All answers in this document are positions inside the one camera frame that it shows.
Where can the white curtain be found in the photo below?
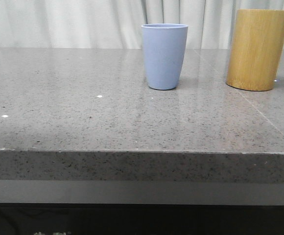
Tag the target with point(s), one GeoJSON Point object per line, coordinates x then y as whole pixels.
{"type": "Point", "coordinates": [117, 23]}

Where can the bamboo cylindrical holder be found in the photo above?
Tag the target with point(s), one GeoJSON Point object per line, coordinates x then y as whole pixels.
{"type": "Point", "coordinates": [256, 50]}

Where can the blue plastic cup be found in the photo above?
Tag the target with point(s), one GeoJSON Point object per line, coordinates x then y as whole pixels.
{"type": "Point", "coordinates": [163, 53]}

